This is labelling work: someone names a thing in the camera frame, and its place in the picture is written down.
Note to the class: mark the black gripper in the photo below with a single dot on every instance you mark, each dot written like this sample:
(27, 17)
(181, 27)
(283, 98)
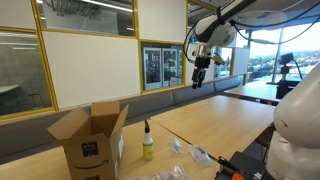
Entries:
(204, 61)

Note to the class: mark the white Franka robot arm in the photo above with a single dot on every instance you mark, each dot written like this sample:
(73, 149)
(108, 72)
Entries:
(213, 33)

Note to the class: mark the yellow spray bottle black nozzle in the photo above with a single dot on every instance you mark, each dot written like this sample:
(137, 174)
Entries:
(148, 148)

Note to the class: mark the black box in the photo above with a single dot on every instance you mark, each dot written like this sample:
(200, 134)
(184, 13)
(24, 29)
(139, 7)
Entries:
(248, 163)

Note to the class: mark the brown cardboard shipping box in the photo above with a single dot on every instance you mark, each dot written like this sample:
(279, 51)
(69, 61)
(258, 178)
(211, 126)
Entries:
(96, 156)

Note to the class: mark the white framed poster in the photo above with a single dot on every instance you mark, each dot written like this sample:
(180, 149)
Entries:
(170, 66)
(152, 68)

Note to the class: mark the grey upholstered bench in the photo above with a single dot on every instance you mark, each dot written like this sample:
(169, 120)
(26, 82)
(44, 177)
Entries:
(150, 103)

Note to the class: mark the wooden background table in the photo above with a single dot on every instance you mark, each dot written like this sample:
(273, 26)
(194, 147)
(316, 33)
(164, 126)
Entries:
(256, 90)

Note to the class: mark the black and orange clamp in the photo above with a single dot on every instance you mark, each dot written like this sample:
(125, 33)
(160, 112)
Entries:
(228, 166)

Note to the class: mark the white round pendant lamp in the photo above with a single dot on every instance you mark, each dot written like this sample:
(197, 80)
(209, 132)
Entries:
(276, 20)

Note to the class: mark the wooden stool behind glass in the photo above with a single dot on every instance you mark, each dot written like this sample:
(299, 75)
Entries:
(36, 98)

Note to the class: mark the white table behind glass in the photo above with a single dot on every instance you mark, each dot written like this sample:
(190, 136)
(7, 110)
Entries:
(8, 88)

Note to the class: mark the wrist camera on wooden mount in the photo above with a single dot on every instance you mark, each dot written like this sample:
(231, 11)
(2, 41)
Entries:
(219, 60)

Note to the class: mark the black camera on stand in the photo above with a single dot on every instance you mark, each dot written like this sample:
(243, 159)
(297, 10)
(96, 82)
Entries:
(286, 60)

